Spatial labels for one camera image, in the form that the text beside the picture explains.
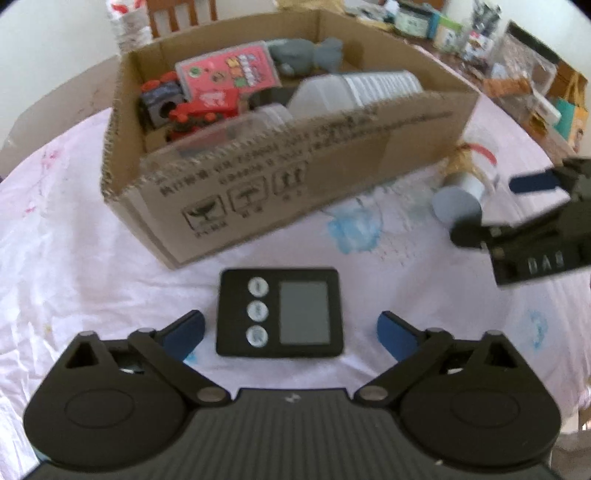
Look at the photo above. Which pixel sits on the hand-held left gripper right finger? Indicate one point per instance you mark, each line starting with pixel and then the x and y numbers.
pixel 397 334

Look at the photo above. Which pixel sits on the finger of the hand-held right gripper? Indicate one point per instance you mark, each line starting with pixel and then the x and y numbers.
pixel 531 183
pixel 471 234

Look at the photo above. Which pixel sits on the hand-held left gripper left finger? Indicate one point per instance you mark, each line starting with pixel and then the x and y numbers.
pixel 182 334

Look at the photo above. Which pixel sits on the black digital timer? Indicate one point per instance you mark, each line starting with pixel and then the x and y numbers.
pixel 280 314

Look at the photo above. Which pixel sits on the white ribbed plastic container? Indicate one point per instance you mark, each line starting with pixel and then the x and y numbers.
pixel 355 90

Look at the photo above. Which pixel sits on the cardboard box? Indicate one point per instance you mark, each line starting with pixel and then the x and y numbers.
pixel 286 175

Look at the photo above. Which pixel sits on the red toy train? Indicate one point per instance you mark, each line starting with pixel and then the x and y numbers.
pixel 203 110

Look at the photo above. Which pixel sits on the clear plastic cup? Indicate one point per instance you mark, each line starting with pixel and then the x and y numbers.
pixel 272 117

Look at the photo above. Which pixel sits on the dark grey toy with red parts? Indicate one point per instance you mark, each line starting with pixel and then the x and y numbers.
pixel 159 104

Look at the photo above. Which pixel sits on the grey toy elephant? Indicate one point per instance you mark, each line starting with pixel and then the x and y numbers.
pixel 302 54

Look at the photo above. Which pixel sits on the pink card box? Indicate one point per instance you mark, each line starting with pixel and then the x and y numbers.
pixel 226 69

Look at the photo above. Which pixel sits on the teal and orange bag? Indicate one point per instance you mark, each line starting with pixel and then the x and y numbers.
pixel 572 115

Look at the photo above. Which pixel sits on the pink white printed tablecloth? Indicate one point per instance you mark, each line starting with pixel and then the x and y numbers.
pixel 92 277

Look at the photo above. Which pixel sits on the clear container with black rim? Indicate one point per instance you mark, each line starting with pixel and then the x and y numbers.
pixel 524 60

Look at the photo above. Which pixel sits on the small jar with red label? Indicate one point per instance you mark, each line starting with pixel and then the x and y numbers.
pixel 480 37

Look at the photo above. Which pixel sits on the jar with green lid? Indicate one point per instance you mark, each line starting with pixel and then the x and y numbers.
pixel 450 34

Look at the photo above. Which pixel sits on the teal box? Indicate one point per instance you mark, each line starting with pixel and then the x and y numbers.
pixel 436 25

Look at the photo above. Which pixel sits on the glass jar with dark lid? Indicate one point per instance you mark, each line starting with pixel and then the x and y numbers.
pixel 413 18

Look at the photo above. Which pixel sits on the clear water bottle red label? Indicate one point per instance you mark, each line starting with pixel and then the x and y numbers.
pixel 129 23

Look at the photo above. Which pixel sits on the wooden slatted chair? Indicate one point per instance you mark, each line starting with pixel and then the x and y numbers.
pixel 182 16

